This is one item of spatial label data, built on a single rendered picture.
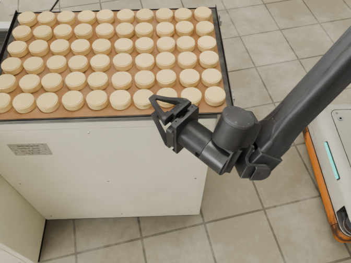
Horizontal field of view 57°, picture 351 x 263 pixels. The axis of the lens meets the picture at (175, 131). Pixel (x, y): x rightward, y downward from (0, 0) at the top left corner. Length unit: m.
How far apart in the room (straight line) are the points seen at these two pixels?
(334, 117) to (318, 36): 0.96
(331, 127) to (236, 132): 1.15
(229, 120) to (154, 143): 0.43
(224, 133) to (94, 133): 0.45
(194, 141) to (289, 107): 0.18
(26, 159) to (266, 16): 2.00
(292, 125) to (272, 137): 0.04
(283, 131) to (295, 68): 1.68
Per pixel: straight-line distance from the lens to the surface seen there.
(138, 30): 0.96
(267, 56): 2.29
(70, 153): 1.02
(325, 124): 1.68
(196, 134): 0.61
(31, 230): 1.49
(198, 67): 0.88
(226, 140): 0.56
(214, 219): 1.62
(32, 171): 1.17
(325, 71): 0.58
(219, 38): 0.97
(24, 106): 0.84
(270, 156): 0.62
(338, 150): 1.62
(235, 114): 0.57
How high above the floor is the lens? 1.53
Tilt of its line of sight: 57 degrees down
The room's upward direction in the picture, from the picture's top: straight up
